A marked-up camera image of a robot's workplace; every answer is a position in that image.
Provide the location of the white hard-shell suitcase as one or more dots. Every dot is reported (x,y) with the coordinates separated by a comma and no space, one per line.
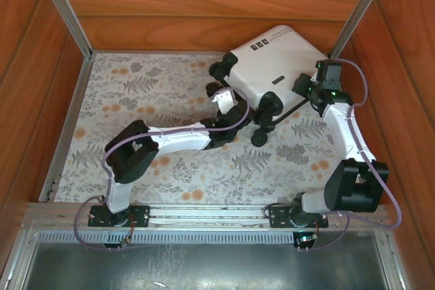
(272,55)

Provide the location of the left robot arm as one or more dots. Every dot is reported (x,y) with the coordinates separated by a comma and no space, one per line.
(180,139)

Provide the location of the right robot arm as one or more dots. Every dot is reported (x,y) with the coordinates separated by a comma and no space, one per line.
(340,130)

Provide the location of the floral tablecloth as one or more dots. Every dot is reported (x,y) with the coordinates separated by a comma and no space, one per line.
(170,76)

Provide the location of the shiny metal sheet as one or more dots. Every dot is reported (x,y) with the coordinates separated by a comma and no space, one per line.
(204,266)

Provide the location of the aluminium frame post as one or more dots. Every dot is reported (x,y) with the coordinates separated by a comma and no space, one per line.
(64,8)
(360,8)

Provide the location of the silver rail between bases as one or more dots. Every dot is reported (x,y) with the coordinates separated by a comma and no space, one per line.
(204,213)

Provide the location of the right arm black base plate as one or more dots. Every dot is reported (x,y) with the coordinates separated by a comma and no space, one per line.
(278,217)

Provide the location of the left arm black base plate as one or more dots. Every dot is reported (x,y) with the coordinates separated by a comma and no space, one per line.
(139,215)

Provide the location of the grey table side rail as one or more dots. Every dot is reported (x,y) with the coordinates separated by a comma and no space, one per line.
(81,86)

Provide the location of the aluminium frame beam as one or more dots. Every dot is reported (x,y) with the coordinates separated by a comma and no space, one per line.
(51,217)

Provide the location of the aluminium frame bar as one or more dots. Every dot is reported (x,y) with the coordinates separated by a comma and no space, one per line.
(391,263)
(17,263)

